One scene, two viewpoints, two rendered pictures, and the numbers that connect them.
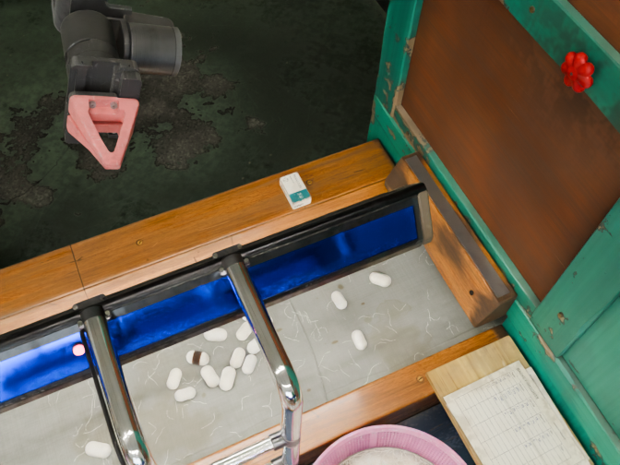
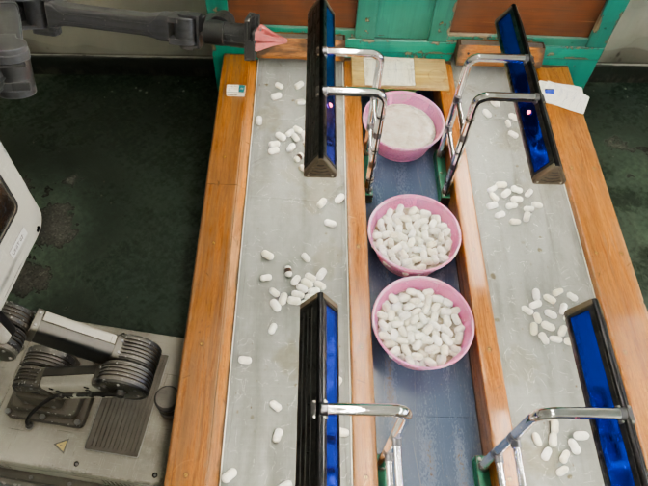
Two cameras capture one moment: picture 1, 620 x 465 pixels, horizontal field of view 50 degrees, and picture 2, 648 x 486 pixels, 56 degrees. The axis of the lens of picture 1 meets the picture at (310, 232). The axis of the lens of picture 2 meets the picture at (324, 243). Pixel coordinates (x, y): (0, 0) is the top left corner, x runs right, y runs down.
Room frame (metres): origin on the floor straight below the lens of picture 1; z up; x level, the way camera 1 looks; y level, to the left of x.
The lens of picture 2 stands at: (-0.23, 1.27, 2.18)
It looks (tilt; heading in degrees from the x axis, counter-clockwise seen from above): 57 degrees down; 294
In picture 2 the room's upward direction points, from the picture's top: 5 degrees clockwise
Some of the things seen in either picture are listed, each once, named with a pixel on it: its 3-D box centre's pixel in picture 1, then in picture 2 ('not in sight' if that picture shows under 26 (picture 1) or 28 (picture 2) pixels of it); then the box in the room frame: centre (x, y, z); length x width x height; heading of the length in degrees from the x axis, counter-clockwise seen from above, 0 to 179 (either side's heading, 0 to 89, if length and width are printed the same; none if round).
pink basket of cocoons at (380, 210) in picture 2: not in sight; (412, 240); (-0.06, 0.25, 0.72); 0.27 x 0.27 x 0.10
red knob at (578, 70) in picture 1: (579, 71); not in sight; (0.52, -0.27, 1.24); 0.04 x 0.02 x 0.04; 28
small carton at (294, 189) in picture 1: (294, 190); (235, 90); (0.68, 0.03, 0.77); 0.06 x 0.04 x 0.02; 28
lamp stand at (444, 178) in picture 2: not in sight; (482, 133); (-0.12, -0.07, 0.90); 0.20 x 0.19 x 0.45; 118
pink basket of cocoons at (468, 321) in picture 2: not in sight; (419, 328); (-0.19, 0.50, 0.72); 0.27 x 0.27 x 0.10
